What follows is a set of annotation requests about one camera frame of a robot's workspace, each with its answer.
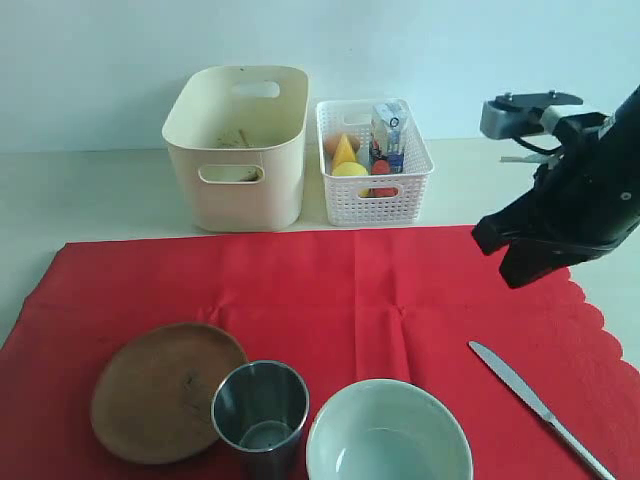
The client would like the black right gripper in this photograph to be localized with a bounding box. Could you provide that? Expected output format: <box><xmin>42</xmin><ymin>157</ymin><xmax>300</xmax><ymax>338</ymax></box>
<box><xmin>472</xmin><ymin>112</ymin><xmax>639</xmax><ymax>289</ymax></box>

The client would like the steel table knife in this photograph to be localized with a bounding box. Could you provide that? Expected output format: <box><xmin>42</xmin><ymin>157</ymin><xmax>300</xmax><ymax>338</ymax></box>
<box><xmin>468</xmin><ymin>341</ymin><xmax>615</xmax><ymax>480</ymax></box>

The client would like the orange carrot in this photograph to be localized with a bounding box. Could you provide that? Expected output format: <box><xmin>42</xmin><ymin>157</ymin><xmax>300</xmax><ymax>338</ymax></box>
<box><xmin>371</xmin><ymin>159</ymin><xmax>391</xmax><ymax>175</ymax></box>

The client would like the small milk carton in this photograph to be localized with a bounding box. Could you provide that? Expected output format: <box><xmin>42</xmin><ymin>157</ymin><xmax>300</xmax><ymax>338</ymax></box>
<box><xmin>369</xmin><ymin>101</ymin><xmax>409</xmax><ymax>174</ymax></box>

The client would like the yellow lemon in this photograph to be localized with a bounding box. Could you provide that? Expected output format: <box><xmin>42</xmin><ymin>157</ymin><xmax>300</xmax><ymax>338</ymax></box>
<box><xmin>332</xmin><ymin>161</ymin><xmax>369</xmax><ymax>177</ymax></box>

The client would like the yellow cheese wedge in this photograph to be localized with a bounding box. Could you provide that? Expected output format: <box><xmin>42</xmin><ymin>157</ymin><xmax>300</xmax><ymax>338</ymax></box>
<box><xmin>332</xmin><ymin>134</ymin><xmax>357</xmax><ymax>170</ymax></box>

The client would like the brown egg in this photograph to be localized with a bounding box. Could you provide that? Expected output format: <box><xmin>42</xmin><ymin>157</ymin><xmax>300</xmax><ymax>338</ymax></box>
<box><xmin>323</xmin><ymin>133</ymin><xmax>361</xmax><ymax>156</ymax></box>

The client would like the stainless steel cup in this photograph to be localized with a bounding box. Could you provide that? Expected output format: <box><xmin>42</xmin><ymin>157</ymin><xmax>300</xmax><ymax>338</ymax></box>
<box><xmin>211</xmin><ymin>360</ymin><xmax>310</xmax><ymax>479</ymax></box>

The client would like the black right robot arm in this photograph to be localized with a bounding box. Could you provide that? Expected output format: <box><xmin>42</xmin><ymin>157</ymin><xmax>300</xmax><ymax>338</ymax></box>
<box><xmin>472</xmin><ymin>90</ymin><xmax>639</xmax><ymax>288</ymax></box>

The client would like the white perforated plastic basket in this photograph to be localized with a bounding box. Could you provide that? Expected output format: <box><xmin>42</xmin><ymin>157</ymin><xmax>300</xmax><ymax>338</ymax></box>
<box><xmin>316</xmin><ymin>99</ymin><xmax>434</xmax><ymax>227</ymax></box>

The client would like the red table cloth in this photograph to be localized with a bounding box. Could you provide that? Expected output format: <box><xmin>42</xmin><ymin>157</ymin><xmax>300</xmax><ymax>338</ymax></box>
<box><xmin>1</xmin><ymin>226</ymin><xmax>639</xmax><ymax>479</ymax></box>

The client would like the pale green ceramic bowl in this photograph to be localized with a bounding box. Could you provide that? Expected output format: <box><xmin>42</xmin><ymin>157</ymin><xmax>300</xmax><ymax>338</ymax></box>
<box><xmin>306</xmin><ymin>379</ymin><xmax>474</xmax><ymax>479</ymax></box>

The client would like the cream plastic bin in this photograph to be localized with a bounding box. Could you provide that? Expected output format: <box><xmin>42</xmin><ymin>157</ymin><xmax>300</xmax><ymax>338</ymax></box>
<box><xmin>162</xmin><ymin>65</ymin><xmax>309</xmax><ymax>232</ymax></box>

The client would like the brown wooden plate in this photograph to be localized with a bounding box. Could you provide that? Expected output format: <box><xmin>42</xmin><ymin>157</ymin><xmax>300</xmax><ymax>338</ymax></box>
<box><xmin>90</xmin><ymin>323</ymin><xmax>248</xmax><ymax>465</ymax></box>

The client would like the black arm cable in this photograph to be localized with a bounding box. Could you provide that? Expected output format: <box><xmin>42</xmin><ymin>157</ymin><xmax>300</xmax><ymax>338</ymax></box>
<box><xmin>512</xmin><ymin>134</ymin><xmax>564</xmax><ymax>156</ymax></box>

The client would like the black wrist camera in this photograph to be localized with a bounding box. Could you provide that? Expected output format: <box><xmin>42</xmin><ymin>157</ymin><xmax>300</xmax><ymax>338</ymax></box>
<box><xmin>479</xmin><ymin>90</ymin><xmax>584</xmax><ymax>140</ymax></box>

